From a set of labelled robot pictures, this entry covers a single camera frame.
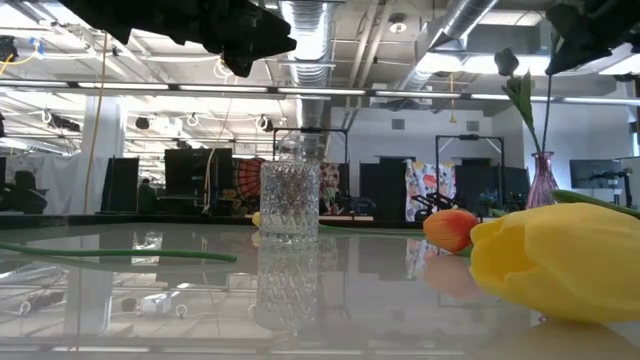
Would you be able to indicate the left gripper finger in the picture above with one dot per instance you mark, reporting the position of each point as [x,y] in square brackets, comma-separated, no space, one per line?
[270,40]
[241,64]

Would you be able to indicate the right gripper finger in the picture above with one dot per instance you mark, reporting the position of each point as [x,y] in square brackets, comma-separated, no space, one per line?
[580,47]
[570,15]

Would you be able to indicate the large yellow tulip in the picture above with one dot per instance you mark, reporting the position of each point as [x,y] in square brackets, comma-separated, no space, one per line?
[560,260]

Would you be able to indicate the orange tulip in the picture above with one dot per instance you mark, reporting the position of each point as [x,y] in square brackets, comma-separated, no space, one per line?
[450,230]

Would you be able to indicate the black background robot arm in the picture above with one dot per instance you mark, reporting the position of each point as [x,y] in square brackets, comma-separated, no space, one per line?
[432,202]

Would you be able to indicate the pink glass vase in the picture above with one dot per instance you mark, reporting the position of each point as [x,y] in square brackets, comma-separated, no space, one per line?
[542,185]

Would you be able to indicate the clear cut glass vase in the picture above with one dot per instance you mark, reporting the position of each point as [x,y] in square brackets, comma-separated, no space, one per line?
[290,200]

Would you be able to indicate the long LED light bar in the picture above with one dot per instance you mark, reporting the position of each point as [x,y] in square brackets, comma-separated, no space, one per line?
[320,91]

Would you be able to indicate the black round spotlight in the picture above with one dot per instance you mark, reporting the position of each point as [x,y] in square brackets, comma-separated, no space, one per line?
[142,123]

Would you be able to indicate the red mandala cloth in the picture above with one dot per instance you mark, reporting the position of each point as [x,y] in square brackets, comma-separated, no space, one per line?
[247,177]

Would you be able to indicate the large black cabinet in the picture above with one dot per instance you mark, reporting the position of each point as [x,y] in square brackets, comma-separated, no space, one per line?
[190,175]

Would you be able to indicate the dark monitor screen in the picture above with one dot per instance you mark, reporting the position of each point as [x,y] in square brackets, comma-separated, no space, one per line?
[595,174]

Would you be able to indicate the round ceiling lamp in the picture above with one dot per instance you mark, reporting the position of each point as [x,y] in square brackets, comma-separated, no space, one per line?
[398,24]

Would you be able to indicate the white square column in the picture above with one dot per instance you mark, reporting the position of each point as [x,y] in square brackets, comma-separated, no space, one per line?
[107,130]

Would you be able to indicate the patterned colourful cloth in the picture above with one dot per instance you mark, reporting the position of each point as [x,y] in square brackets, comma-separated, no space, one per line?
[330,182]

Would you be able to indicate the person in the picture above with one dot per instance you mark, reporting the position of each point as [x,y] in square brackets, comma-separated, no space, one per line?
[146,197]

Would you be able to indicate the wide black divider panel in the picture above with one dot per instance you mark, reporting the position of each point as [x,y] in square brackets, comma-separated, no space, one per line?
[480,180]

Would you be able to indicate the narrow black panel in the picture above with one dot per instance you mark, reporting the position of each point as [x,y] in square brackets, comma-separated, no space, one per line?
[120,185]

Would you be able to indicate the white floral cloth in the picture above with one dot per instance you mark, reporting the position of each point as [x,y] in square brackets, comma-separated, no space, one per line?
[425,180]

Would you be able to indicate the silver ribbed ventilation duct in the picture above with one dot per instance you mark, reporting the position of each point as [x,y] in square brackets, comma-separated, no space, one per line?
[310,65]

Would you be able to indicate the black metal frame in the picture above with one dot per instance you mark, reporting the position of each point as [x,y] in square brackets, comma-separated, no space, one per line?
[470,136]
[310,130]

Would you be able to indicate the silver slanted ventilation duct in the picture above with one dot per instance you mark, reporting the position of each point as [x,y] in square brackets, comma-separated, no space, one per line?
[460,20]

